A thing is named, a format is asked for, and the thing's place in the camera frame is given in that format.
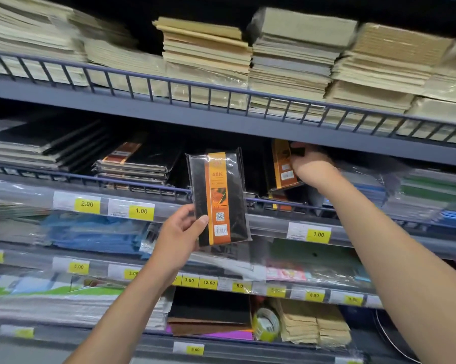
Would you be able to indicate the clear tape roll pack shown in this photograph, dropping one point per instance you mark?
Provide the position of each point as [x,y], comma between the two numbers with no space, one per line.
[266,324]

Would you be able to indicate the person's right hand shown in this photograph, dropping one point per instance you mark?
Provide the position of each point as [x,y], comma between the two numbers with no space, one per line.
[313,170]

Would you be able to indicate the stack of pale grey workbooks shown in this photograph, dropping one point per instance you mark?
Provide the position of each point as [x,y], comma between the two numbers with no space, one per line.
[11,223]

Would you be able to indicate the row of yellow price labels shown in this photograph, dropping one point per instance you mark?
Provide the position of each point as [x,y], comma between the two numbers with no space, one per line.
[87,205]

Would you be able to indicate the stack of dark coloured paper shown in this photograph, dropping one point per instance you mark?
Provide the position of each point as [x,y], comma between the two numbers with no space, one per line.
[209,310]

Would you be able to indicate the clear wrapped barcode paper pack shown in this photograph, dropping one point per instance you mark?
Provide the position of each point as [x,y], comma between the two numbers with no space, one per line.
[149,242]

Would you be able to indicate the person's left hand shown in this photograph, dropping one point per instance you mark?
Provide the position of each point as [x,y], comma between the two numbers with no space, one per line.
[174,242]

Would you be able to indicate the notebooks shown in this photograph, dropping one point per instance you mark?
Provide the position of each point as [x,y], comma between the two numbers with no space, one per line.
[23,159]

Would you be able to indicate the blue wrapped folder packs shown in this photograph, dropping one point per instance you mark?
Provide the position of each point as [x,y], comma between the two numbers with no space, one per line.
[95,233]

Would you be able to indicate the pastel wrapped paper packs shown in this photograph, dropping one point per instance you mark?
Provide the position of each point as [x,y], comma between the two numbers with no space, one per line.
[315,265]

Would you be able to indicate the stack of kraft paper packs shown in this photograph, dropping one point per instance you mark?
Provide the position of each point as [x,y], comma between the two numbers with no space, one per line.
[307,322]

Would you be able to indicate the stacks of beige exercise books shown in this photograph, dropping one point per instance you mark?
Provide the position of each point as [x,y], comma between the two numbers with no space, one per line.
[288,60]

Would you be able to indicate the stack of green grey exercise books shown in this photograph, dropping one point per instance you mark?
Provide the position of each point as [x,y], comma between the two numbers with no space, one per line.
[429,193]

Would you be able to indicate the person's right forearm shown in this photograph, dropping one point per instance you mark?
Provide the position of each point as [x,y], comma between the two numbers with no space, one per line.
[402,269]

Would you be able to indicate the grey metal store shelving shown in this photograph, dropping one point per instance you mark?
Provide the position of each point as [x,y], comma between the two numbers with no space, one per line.
[212,117]

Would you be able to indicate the stack of green white workbooks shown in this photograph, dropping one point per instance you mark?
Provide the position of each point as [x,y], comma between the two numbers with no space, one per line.
[42,299]

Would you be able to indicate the person's left forearm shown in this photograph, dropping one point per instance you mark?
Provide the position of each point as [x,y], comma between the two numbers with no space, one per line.
[121,318]

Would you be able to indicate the stack of blue exercise books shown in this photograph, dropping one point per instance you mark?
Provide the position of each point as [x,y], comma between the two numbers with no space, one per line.
[364,185]
[455,216]

